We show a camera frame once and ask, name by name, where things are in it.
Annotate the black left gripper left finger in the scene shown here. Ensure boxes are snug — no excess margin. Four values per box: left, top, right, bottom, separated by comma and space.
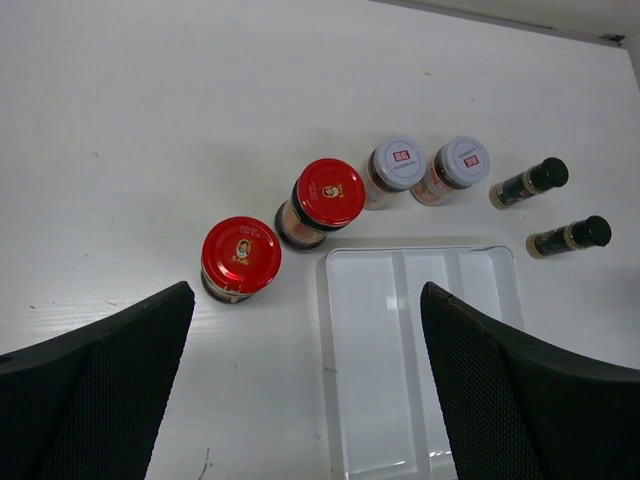
1, 281, 195, 479

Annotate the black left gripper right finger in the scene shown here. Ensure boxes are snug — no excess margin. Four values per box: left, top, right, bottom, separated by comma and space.
420, 282, 639, 479

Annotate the black cap spice bottle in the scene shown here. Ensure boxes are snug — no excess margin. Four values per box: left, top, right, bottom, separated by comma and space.
489, 157, 569, 209
525, 215, 612, 259

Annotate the red lid chili jar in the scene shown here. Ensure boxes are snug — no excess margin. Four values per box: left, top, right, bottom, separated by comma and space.
201, 216, 282, 304
274, 158, 366, 251

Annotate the white lid spice jar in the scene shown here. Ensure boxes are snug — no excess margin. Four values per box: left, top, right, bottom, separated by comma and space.
360, 135, 427, 210
410, 136, 490, 206

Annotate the white divided tray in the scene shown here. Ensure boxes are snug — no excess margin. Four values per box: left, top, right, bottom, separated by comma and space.
317, 245, 523, 479

